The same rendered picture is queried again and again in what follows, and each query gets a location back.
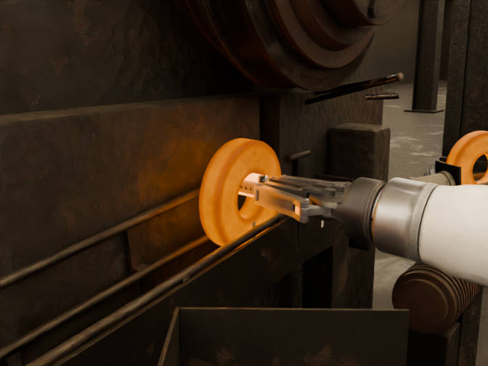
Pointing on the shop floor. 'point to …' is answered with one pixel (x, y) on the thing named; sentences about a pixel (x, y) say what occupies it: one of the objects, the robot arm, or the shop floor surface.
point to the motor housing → (432, 313)
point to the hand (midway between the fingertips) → (244, 183)
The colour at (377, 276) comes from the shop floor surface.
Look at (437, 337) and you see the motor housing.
